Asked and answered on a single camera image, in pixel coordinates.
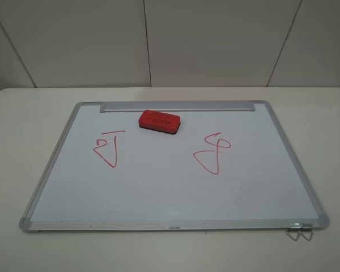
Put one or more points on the red whiteboard eraser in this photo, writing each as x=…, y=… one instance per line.
x=159, y=121

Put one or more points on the white aluminium-framed whiteboard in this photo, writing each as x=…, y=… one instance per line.
x=222, y=170

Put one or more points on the grey marker tray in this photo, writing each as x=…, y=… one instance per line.
x=177, y=106

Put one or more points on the left metal hanging hook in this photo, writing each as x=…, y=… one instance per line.
x=294, y=231

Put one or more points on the metal hanging hook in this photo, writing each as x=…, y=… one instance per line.
x=294, y=231
x=306, y=231

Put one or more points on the right metal hanging hook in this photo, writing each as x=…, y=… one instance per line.
x=306, y=231

